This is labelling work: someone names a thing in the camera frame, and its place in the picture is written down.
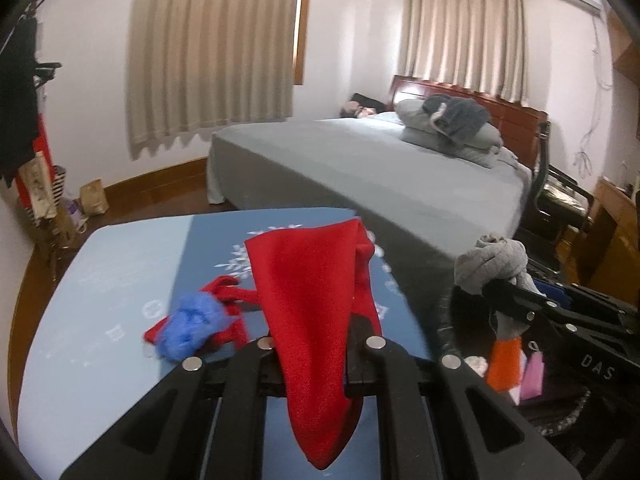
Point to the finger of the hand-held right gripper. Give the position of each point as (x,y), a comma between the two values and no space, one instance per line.
(515,295)
(555,292)

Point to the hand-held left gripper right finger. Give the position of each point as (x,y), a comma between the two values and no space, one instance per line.
(375,360)

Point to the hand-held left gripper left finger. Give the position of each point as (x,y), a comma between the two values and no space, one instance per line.
(250,360)

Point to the grey sock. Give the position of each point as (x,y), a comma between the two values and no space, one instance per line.
(495,260)

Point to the black trash bin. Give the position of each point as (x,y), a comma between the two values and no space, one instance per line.
(560,425)

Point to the orange foam net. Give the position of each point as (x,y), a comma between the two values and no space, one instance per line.
(505,367)

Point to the white tissue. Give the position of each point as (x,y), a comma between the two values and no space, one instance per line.
(477,364)

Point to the small pink bag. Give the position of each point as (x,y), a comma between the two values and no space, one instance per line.
(532,377)

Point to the blue crumpled plastic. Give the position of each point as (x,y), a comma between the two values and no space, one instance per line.
(192,322)

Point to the black office chair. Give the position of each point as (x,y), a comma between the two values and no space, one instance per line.
(555,200)

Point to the wooden desk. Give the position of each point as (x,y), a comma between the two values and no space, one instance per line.
(615,220)

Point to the blue tree-print mat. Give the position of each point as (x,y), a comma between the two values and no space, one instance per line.
(215,240)

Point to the grey folded blanket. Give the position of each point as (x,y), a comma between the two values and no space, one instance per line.
(505,157)

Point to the grey pillows and clothes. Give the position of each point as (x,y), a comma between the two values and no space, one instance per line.
(515,115)

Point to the grey pillow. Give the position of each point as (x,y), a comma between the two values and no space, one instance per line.
(425,137)
(410,112)

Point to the dark grey garment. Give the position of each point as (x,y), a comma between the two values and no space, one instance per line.
(462,115)

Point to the grey bed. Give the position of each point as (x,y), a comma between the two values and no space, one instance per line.
(375,170)

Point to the brown paper bag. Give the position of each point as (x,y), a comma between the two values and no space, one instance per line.
(95,200)

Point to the pale purple bottle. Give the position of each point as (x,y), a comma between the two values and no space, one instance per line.
(75,212)

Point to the black pillow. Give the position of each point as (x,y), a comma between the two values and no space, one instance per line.
(367,101)

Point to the pink patterned cloth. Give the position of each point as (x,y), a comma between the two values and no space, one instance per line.
(350,109)

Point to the striped tote bag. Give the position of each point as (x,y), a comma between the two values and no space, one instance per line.
(61,182)

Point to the narrow beige curtain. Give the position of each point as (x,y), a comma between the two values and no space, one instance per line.
(460,35)

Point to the beige printed bag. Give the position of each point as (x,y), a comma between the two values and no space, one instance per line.
(37,185)

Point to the red hanging garment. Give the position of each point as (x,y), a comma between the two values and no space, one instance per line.
(42,140)

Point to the wide beige curtain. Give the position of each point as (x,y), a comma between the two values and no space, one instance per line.
(210,50)

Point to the black hanging garment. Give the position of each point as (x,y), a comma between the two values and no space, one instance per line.
(17,110)

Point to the coat rack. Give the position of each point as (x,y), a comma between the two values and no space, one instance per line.
(50,66)

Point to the wooden wall cabinet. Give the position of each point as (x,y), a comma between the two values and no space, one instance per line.
(627,45)

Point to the wooden window frame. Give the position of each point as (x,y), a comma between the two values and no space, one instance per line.
(300,35)

